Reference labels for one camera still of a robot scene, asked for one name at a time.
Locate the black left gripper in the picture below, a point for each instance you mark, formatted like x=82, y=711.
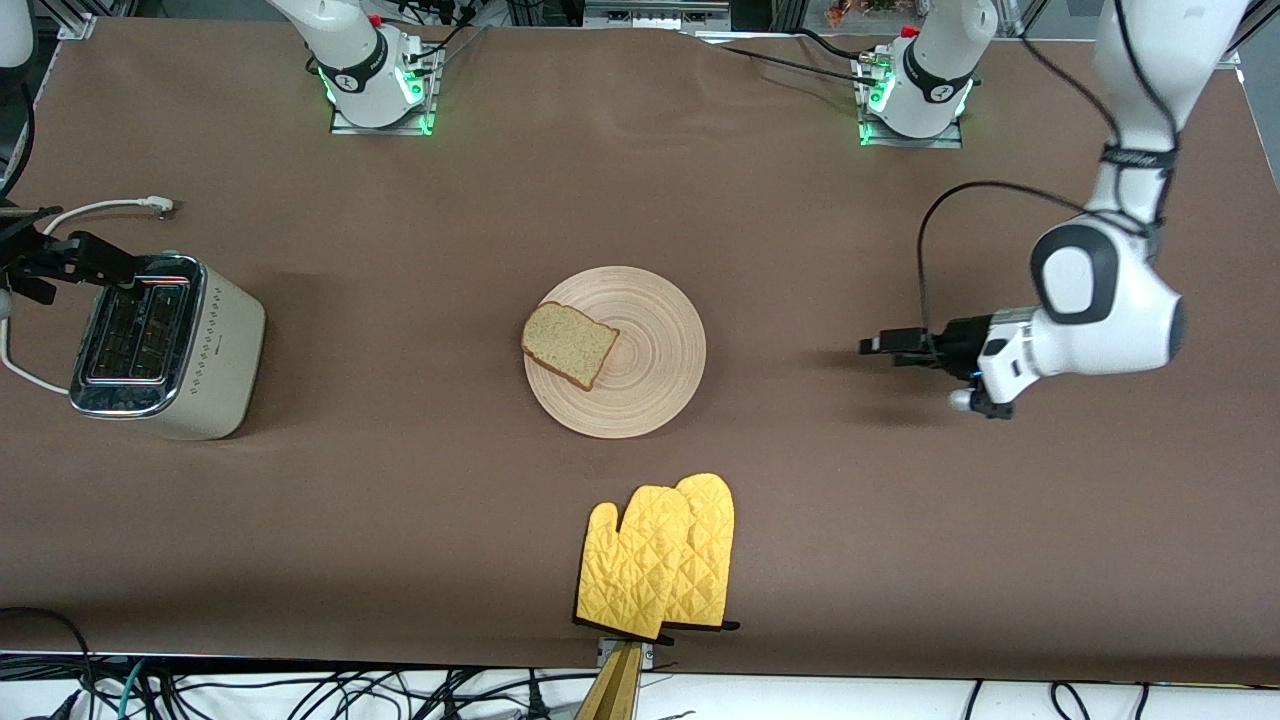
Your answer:
x=961, y=341

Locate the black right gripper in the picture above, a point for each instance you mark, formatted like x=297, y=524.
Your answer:
x=30, y=256

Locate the round wooden plate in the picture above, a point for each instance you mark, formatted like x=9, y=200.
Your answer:
x=650, y=370

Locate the brown bread slice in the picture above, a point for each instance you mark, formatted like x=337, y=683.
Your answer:
x=568, y=345

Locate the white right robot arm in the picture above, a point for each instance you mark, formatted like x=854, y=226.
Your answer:
x=355, y=60

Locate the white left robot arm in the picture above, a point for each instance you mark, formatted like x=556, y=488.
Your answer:
x=1110, y=320

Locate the cream and chrome toaster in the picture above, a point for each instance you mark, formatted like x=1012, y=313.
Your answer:
x=215, y=350

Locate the yellow quilted oven mitt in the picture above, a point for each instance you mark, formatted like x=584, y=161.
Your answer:
x=640, y=560
x=715, y=540

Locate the brown table cover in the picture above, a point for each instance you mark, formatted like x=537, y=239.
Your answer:
x=600, y=200

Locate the grey power strip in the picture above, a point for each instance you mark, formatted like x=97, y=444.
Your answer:
x=655, y=12

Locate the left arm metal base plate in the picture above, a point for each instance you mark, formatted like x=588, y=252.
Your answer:
x=950, y=140

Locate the aluminium frame profile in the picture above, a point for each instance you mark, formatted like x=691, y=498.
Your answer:
x=1235, y=55
x=75, y=25

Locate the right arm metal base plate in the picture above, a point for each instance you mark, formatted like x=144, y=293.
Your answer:
x=345, y=126

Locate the small metal bracket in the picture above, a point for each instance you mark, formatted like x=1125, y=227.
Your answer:
x=604, y=652

